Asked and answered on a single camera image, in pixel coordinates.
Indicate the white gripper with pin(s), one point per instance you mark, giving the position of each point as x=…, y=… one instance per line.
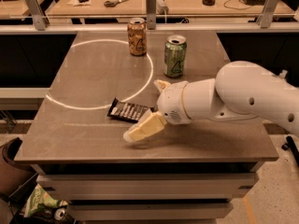
x=171, y=103

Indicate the upper table drawer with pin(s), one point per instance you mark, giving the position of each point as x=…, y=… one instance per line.
x=148, y=187

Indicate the grey metal post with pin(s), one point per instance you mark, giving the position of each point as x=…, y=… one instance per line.
x=40, y=21
x=266, y=17
x=151, y=14

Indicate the grey metal post left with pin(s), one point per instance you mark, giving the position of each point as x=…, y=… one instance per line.
x=40, y=21

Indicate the grey metal post centre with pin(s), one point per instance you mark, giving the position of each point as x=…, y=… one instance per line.
x=151, y=14

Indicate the green chip bag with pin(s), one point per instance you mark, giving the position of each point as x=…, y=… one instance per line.
x=39, y=200

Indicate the scissors on back desk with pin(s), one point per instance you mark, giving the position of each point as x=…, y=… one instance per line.
x=113, y=3

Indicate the table drawer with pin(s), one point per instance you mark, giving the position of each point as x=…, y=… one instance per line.
x=150, y=211
x=148, y=187

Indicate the green soda can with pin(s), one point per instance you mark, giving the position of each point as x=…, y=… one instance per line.
x=174, y=55

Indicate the brown bin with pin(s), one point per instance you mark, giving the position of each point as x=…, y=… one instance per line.
x=16, y=180

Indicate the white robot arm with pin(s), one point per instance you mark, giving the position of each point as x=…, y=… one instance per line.
x=240, y=91

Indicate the white power adapter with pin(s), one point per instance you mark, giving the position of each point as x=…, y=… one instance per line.
x=161, y=7

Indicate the lower table drawer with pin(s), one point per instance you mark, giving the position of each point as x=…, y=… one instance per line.
x=150, y=211

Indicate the grey metal post right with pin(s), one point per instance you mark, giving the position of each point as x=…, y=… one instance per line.
x=266, y=17

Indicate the black rxbar chocolate wrapper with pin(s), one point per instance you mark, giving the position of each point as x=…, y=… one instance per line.
x=127, y=111

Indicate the orange soda can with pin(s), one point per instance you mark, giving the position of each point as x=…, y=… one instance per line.
x=136, y=30

